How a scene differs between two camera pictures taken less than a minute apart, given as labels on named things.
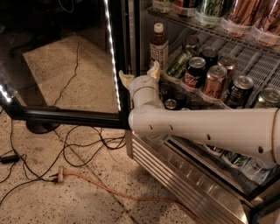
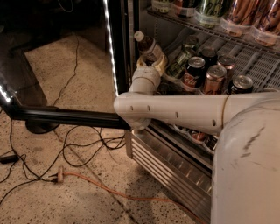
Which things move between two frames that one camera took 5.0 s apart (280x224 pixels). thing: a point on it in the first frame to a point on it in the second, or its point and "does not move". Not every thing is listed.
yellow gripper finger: (126, 79) to (140, 62)
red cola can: (195, 74) does not move
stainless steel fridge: (212, 54) does not move
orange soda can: (215, 81) does not move
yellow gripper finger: (155, 70) to (161, 64)
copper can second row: (228, 62) does not move
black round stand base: (40, 126) does not move
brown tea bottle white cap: (159, 46) to (148, 47)
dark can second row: (210, 56) does not move
